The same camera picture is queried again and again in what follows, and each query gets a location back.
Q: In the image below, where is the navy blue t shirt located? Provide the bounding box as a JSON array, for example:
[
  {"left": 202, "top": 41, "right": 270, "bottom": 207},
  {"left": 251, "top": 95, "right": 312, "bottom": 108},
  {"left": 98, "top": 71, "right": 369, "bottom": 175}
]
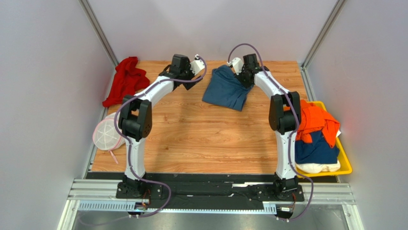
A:
[{"left": 295, "top": 131, "right": 340, "bottom": 164}]

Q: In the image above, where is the red t shirt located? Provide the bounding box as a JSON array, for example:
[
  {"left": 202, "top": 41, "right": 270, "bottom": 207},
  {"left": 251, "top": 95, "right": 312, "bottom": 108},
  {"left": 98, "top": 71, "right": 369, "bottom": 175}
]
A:
[{"left": 102, "top": 57, "right": 150, "bottom": 107}]

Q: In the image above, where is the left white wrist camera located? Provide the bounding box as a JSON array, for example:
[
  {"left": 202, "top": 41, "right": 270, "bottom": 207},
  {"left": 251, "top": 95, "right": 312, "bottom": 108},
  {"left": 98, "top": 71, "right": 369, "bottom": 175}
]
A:
[{"left": 190, "top": 54, "right": 206, "bottom": 76}]

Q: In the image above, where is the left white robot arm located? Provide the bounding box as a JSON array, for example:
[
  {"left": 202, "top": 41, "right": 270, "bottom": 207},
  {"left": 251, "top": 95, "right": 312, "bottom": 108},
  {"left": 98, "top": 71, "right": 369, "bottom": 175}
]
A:
[{"left": 114, "top": 54, "right": 207, "bottom": 199}]

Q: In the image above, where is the white t shirt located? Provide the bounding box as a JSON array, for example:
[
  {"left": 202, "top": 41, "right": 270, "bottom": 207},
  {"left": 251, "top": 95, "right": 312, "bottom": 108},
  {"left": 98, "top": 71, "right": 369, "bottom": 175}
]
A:
[{"left": 295, "top": 161, "right": 341, "bottom": 174}]

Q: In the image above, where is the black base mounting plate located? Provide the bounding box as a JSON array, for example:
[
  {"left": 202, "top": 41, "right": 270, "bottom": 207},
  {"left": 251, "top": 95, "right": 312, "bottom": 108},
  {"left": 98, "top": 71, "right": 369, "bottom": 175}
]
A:
[{"left": 116, "top": 172, "right": 305, "bottom": 210}]

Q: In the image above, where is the aluminium frame rail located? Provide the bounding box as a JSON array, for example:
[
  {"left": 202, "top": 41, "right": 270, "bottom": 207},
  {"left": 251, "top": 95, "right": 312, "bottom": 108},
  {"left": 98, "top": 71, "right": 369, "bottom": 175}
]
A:
[{"left": 58, "top": 179, "right": 364, "bottom": 230}]

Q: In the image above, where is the yellow plastic bin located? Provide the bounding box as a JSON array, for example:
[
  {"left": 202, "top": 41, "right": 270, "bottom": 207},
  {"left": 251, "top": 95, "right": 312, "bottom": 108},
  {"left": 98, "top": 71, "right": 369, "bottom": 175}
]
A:
[{"left": 297, "top": 101, "right": 352, "bottom": 177}]

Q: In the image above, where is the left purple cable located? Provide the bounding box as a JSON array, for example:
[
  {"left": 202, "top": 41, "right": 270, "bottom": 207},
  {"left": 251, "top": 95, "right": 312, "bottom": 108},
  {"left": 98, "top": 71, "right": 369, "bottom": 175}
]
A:
[{"left": 113, "top": 56, "right": 208, "bottom": 218}]

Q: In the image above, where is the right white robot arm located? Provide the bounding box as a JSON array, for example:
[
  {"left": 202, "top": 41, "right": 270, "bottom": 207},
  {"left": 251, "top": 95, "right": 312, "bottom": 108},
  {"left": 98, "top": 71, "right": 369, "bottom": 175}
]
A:
[{"left": 229, "top": 54, "right": 301, "bottom": 200}]

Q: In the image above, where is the white mesh laundry bag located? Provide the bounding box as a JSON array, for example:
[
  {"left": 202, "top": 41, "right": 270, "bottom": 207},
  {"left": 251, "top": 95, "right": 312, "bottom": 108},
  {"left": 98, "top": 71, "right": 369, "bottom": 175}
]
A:
[{"left": 92, "top": 112, "right": 125, "bottom": 164}]

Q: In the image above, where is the teal blue t shirt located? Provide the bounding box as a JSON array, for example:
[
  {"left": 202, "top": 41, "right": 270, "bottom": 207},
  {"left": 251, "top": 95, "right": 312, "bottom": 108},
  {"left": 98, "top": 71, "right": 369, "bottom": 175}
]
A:
[{"left": 202, "top": 65, "right": 252, "bottom": 112}]

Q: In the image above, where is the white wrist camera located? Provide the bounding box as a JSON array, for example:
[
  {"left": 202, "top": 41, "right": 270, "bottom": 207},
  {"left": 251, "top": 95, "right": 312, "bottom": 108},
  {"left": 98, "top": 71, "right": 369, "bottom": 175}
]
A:
[
  {"left": 227, "top": 57, "right": 244, "bottom": 75},
  {"left": 190, "top": 54, "right": 206, "bottom": 76}
]

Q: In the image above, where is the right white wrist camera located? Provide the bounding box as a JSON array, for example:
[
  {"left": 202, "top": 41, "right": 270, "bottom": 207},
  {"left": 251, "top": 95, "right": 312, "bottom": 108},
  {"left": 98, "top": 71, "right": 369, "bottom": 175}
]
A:
[{"left": 227, "top": 57, "right": 244, "bottom": 75}]

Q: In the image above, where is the orange t shirt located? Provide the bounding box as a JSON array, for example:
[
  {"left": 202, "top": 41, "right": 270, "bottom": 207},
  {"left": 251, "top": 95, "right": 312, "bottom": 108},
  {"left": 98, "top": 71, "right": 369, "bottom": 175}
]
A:
[{"left": 296, "top": 100, "right": 340, "bottom": 148}]

